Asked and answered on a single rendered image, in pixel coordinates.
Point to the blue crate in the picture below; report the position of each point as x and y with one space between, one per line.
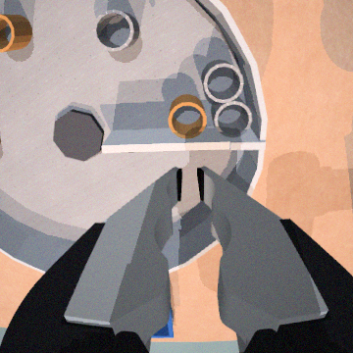
167 331

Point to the grey metal bushing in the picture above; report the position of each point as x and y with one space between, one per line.
238 127
232 92
100 30

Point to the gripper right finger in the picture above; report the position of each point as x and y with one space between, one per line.
274 275

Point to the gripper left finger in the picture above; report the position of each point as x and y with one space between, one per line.
113 278

